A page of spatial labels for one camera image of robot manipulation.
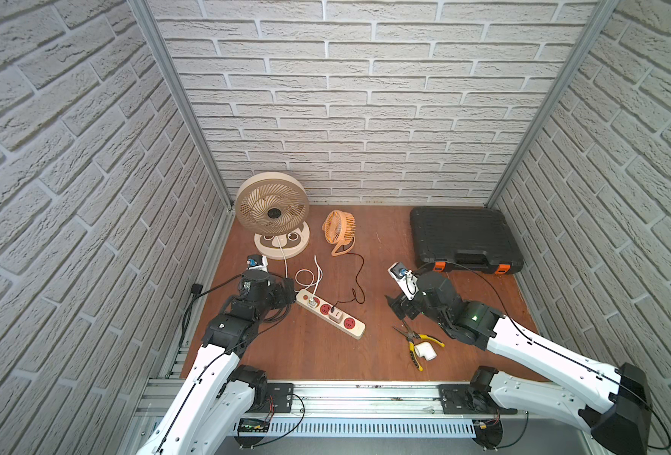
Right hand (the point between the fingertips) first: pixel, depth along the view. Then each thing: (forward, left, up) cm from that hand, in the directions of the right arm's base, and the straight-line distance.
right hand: (404, 283), depth 78 cm
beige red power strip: (-4, +21, -10) cm, 24 cm away
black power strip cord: (+11, +68, -16) cm, 70 cm away
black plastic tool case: (+20, -26, -8) cm, 34 cm away
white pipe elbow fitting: (-14, -6, -15) cm, 21 cm away
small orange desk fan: (+26, +17, -5) cm, 32 cm away
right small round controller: (-34, -17, -17) cm, 42 cm away
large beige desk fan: (+25, +37, +8) cm, 46 cm away
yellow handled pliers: (-10, -3, -15) cm, 18 cm away
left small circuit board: (-29, +42, -17) cm, 54 cm away
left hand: (+3, +37, +1) cm, 37 cm away
